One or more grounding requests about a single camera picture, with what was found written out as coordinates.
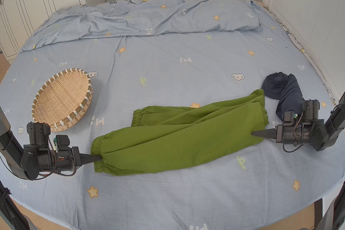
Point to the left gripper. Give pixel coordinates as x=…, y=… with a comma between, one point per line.
x=64, y=160

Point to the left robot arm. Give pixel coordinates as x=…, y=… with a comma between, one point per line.
x=10, y=142

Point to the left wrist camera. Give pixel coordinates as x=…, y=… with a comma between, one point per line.
x=62, y=142

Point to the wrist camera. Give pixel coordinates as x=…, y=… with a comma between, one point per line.
x=62, y=142
x=288, y=117

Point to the green trousers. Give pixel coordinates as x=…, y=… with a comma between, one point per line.
x=188, y=137

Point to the pale blue quilt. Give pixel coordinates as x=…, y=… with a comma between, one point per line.
x=161, y=18

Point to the dark blue garment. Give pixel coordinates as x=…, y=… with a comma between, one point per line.
x=285, y=91

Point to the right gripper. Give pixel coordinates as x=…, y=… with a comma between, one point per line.
x=289, y=133

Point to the bed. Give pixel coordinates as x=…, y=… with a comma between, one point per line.
x=188, y=67

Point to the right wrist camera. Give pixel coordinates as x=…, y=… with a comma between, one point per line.
x=288, y=117

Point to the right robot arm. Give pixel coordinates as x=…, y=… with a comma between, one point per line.
x=334, y=126

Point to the round woven basket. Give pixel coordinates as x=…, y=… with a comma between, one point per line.
x=62, y=99

